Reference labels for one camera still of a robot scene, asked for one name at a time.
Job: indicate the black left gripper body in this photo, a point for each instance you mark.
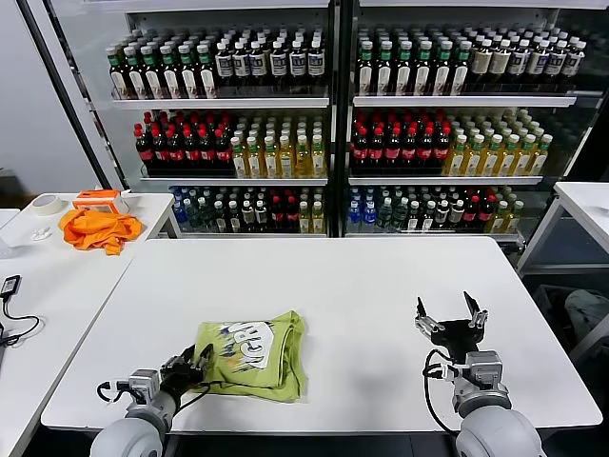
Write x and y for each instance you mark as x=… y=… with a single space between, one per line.
x=181 y=381

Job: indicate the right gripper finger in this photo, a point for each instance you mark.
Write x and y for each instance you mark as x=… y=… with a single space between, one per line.
x=479 y=318
x=428 y=326

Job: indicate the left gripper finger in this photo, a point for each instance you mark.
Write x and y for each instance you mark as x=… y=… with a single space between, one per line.
x=202 y=364
x=181 y=362

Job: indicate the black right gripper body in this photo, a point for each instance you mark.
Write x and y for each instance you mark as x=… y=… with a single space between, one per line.
x=459 y=340

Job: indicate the light green printed T-shirt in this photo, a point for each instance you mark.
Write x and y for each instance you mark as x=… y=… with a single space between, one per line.
x=290 y=362

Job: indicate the grey silver right robot arm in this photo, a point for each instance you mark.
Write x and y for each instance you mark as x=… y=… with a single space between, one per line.
x=495 y=428

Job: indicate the grey silver left robot arm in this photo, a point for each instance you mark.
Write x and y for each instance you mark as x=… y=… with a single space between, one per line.
x=123 y=433

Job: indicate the small yellow juice bottle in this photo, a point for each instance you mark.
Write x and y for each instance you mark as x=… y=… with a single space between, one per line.
x=498 y=220
x=318 y=220
x=514 y=220
x=305 y=220

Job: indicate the small white label dark bottle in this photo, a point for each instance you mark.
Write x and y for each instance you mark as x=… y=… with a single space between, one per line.
x=457 y=218
x=261 y=218
x=442 y=218
x=248 y=218

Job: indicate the small red cap cola bottle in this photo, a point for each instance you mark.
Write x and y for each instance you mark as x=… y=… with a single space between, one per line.
x=485 y=215
x=278 y=218
x=291 y=218
x=471 y=215

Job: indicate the small dark tea bottle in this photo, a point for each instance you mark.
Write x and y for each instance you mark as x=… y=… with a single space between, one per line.
x=414 y=218
x=233 y=218
x=219 y=218
x=428 y=218

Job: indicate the grey fabric bundle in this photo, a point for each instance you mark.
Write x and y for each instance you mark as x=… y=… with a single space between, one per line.
x=588 y=311

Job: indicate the small clear green bottle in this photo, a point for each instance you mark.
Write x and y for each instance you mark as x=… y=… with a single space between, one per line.
x=192 y=218
x=400 y=218
x=386 y=218
x=205 y=218

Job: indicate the small blue water bottle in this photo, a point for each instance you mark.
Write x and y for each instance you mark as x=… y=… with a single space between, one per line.
x=354 y=218
x=370 y=218
x=179 y=215

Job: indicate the crumpled orange cloth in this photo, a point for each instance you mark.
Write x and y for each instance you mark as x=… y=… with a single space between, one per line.
x=96 y=232

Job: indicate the white side table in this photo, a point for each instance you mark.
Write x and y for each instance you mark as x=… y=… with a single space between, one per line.
x=586 y=201
x=153 y=208

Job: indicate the yellow juice bottle white cap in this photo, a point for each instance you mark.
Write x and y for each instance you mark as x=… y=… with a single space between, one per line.
x=255 y=163
x=540 y=161
x=287 y=162
x=304 y=162
x=525 y=161
x=457 y=161
x=271 y=163
x=473 y=161
x=239 y=163
x=319 y=161
x=508 y=161
x=491 y=161

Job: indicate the orange and white box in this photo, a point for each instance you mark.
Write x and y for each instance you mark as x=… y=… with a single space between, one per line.
x=96 y=197

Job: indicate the small black flat device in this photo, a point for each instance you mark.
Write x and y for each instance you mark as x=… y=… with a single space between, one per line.
x=11 y=285

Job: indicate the beige masking tape roll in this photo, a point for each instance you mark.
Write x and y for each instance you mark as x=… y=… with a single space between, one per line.
x=48 y=214

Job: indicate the green cap dark tea bottle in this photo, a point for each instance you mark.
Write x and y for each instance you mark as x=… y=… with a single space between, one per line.
x=206 y=73
x=460 y=73
x=151 y=73
x=366 y=73
x=442 y=73
x=384 y=73
x=404 y=73
x=134 y=73
x=423 y=73
x=188 y=73
x=170 y=73
x=116 y=73

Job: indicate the beige label dark drink bottle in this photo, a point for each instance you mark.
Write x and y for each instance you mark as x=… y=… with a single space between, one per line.
x=499 y=63
x=481 y=63

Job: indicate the navy label dark drink bottle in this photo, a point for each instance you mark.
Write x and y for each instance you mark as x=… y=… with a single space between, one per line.
x=241 y=65
x=258 y=65
x=297 y=64
x=315 y=64
x=518 y=63
x=536 y=63
x=573 y=63
x=223 y=65
x=278 y=65
x=555 y=63

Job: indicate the white drinks display cabinet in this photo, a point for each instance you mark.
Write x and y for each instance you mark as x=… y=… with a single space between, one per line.
x=453 y=4
x=205 y=5

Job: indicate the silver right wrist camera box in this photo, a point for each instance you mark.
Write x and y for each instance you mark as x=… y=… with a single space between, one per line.
x=483 y=369

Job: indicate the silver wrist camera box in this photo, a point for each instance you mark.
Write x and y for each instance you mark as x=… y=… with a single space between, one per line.
x=143 y=383
x=483 y=369

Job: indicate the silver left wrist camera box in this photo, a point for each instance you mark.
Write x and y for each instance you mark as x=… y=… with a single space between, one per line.
x=143 y=383

